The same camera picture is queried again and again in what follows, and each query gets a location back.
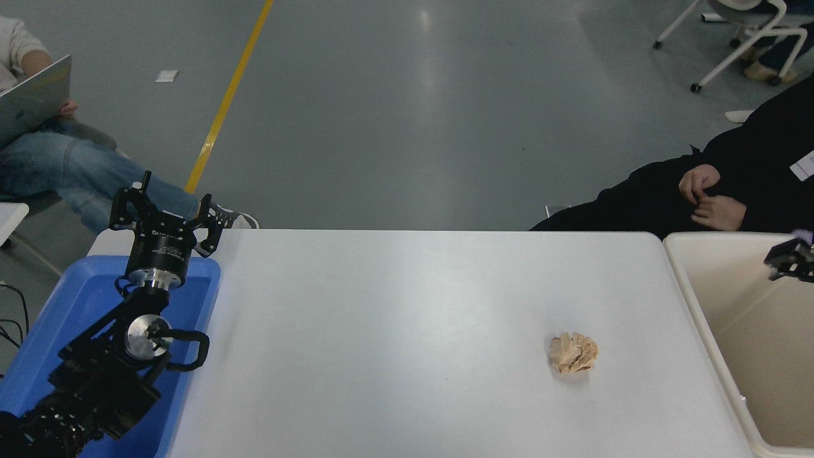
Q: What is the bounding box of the black cable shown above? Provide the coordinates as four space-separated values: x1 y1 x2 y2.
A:
0 285 31 349

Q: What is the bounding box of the large pale plastic bin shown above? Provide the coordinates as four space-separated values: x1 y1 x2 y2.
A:
663 232 814 458

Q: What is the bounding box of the silver laptop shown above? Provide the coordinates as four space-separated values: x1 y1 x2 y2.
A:
0 55 72 148

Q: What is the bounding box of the person beside the bin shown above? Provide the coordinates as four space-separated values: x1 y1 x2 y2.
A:
529 73 814 235

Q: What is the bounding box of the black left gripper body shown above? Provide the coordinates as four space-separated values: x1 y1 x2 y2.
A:
126 214 199 282

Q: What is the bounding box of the bin-side person's right hand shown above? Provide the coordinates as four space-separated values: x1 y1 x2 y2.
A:
679 164 721 204

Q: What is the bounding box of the person on white chair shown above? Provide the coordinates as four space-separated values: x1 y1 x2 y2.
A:
735 22 814 87

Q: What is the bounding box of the person with laptop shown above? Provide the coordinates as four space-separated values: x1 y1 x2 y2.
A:
0 16 260 237

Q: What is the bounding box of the white label card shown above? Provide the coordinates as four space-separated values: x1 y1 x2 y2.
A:
790 151 814 183

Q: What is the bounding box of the crumpled tan paper ball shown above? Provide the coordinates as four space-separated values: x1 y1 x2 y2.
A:
549 331 599 374

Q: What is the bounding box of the white wheeled chair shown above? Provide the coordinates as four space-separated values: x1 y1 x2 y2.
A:
653 0 808 94

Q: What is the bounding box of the bin-side person's left hand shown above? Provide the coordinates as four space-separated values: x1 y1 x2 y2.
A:
691 195 747 231

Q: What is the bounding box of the white side table corner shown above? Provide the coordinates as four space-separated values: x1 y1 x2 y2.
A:
0 203 30 249

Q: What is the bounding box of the blue plastic tray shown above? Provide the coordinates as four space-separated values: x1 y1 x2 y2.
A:
0 256 222 458

